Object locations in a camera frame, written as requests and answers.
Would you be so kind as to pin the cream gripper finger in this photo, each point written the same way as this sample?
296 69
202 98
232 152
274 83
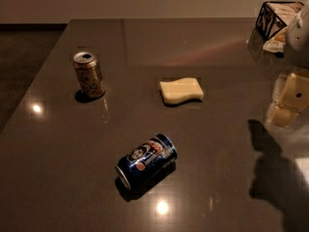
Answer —
289 98

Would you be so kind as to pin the blue pepsi can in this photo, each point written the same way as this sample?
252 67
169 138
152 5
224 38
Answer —
145 161

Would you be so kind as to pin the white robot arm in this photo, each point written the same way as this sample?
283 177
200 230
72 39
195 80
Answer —
296 46

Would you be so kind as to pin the gold soda can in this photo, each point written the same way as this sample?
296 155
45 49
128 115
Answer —
89 75

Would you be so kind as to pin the yellow sponge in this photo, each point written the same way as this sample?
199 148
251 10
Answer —
181 90

